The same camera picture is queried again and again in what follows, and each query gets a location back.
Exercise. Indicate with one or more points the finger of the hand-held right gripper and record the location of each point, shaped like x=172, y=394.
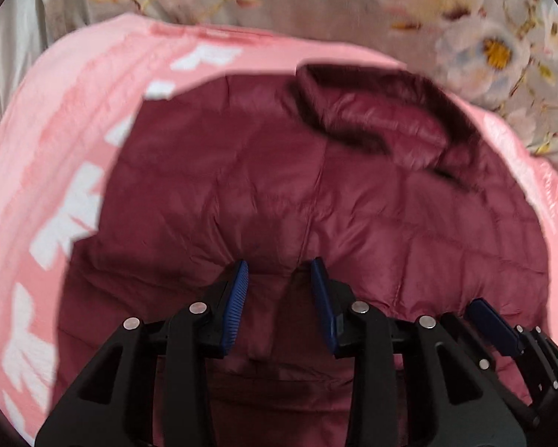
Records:
x=486, y=365
x=493, y=323

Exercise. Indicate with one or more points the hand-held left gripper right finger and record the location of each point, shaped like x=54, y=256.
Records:
x=319, y=288

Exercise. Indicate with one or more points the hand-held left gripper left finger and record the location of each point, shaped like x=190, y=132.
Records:
x=238, y=291

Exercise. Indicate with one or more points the maroon puffer jacket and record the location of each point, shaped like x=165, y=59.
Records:
x=237, y=172

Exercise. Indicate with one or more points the pink blanket with white bows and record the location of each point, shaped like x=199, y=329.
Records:
x=51, y=125

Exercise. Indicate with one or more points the grey floral blanket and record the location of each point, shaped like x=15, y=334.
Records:
x=306, y=9

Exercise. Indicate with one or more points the white curtain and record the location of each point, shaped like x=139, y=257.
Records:
x=13, y=56

